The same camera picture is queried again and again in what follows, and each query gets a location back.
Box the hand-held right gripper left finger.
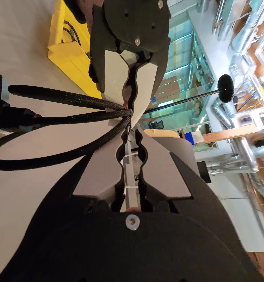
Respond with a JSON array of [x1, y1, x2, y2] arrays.
[[72, 129, 129, 212]]

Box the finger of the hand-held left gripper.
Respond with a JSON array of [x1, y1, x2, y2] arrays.
[[101, 49, 141, 127], [131, 63, 158, 129]]

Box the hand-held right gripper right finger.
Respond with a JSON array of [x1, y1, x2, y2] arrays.
[[135, 130, 192, 212]]

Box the black braided hdmi cable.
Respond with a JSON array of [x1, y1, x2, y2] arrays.
[[0, 85, 134, 171]]

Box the black monitor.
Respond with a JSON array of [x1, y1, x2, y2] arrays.
[[197, 161, 212, 184]]

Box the yellow plastic bin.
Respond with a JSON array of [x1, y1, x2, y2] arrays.
[[48, 0, 102, 99]]

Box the black pole with round disc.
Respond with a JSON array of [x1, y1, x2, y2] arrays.
[[143, 74, 234, 115]]

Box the smooth silver pipes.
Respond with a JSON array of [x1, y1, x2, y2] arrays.
[[230, 110, 261, 173]]

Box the thin black cable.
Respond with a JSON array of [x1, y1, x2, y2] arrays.
[[62, 20, 82, 47]]

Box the silver spiral air duct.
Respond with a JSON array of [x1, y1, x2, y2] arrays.
[[212, 97, 237, 129]]

